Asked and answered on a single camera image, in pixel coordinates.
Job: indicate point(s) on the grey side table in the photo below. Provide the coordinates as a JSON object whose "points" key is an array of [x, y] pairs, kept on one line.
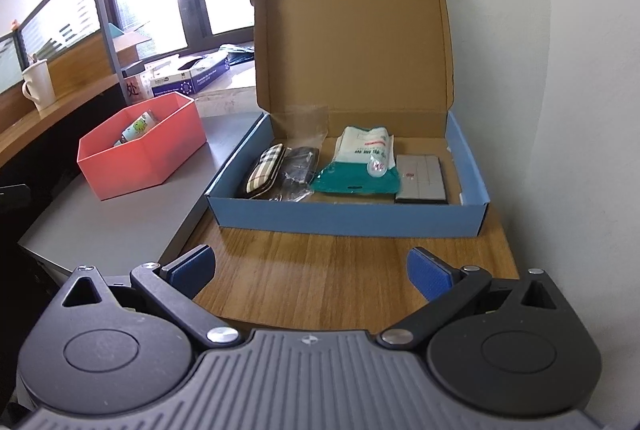
{"points": [[125, 230]]}

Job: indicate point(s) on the red hexagonal plastic bin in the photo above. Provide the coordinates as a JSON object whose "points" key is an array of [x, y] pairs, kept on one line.
{"points": [[135, 165]]}

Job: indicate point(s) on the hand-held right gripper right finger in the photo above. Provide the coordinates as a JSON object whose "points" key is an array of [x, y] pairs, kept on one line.
{"points": [[425, 273]]}

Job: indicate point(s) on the grey case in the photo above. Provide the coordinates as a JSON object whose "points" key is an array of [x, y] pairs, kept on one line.
{"points": [[420, 177]]}

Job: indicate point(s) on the white mug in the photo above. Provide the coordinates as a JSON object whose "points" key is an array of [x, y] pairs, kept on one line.
{"points": [[40, 85]]}

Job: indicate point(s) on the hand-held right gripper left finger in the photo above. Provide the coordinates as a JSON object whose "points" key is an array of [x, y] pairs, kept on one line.
{"points": [[193, 268]]}

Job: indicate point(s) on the small clear bottle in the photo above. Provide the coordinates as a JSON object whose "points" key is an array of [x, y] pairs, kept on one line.
{"points": [[377, 167]]}

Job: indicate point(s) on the frosted glass desk partition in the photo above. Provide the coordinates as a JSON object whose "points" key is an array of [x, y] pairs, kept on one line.
{"points": [[65, 10]]}

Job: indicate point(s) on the black plastic bag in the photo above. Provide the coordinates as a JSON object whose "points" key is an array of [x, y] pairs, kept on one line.
{"points": [[239, 54]]}

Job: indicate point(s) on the white box with red mark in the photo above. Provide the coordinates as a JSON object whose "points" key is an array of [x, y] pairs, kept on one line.
{"points": [[132, 89]]}

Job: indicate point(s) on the blue glove box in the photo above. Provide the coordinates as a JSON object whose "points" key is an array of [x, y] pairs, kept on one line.
{"points": [[195, 77]]}

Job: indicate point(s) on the plaid pouch case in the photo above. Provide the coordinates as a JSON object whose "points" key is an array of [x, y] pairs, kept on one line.
{"points": [[262, 172]]}

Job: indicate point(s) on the green and white pouch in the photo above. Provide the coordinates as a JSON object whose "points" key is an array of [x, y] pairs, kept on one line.
{"points": [[350, 180]]}

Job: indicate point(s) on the curved wooden counter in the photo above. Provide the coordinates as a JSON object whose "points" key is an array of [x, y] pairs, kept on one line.
{"points": [[30, 125]]}

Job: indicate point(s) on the green and white tube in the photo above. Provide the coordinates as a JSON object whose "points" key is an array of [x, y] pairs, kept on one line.
{"points": [[136, 127]]}

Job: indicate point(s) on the small brown cardboard box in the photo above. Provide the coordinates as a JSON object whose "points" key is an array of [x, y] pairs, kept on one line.
{"points": [[129, 47]]}

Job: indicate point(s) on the clear bag with black item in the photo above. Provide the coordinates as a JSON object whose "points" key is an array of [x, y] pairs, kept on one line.
{"points": [[297, 167]]}

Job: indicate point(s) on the blue cardboard box with lid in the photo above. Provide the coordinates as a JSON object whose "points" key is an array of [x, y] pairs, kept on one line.
{"points": [[360, 40]]}

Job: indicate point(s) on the marble window sill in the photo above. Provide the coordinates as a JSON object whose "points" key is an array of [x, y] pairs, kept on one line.
{"points": [[225, 95]]}

